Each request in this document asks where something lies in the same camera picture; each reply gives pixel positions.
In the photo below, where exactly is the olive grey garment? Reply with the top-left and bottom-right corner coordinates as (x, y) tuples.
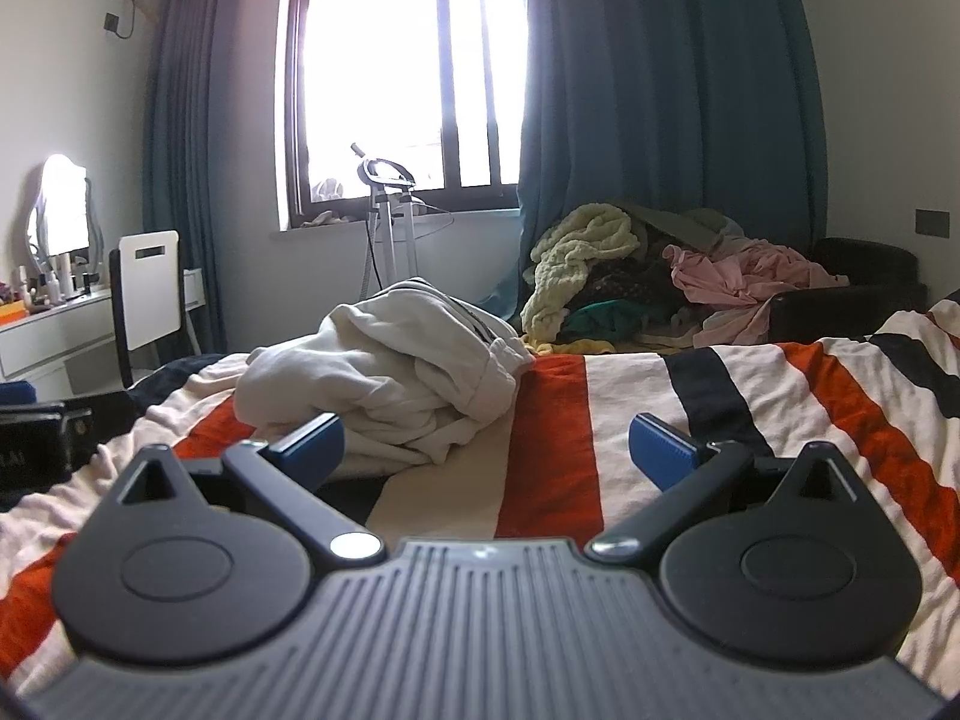
(622, 203), (743, 254)

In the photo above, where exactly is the wavy vanity mirror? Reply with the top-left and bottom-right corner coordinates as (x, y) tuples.
(26, 154), (103, 268)

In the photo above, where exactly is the dark wall switch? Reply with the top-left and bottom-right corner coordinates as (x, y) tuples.
(914, 208), (952, 239)

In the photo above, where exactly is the white backed chair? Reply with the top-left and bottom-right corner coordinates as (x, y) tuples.
(107, 231), (200, 388)

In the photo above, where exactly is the dark framed window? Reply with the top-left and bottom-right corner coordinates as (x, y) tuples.
(283, 0), (527, 224)

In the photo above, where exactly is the yellow knitted blanket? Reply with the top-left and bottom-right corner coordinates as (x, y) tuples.
(521, 203), (640, 341)

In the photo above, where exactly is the striped orange black white bedsheet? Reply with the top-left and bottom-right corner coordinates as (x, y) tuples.
(2, 298), (958, 695)

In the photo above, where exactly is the white zip-up sweatshirt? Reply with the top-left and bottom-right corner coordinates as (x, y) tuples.
(233, 278), (534, 478)

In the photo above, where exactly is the white vanity desk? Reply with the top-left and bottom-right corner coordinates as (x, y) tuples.
(2, 288), (161, 401)

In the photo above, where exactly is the dark green garment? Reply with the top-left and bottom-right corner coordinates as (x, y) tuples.
(558, 299), (649, 343)

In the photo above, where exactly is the teal left curtain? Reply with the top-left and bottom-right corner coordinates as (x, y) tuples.
(143, 0), (236, 351)

